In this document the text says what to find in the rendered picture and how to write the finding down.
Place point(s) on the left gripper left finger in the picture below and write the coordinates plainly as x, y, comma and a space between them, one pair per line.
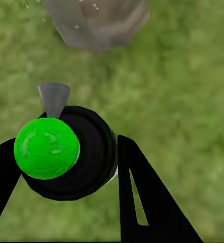
9, 172

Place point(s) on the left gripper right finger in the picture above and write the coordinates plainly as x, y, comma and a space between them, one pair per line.
167, 223

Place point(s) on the tree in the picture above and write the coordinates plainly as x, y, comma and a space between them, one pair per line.
102, 24

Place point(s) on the pesticide atomizer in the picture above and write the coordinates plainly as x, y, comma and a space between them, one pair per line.
69, 152

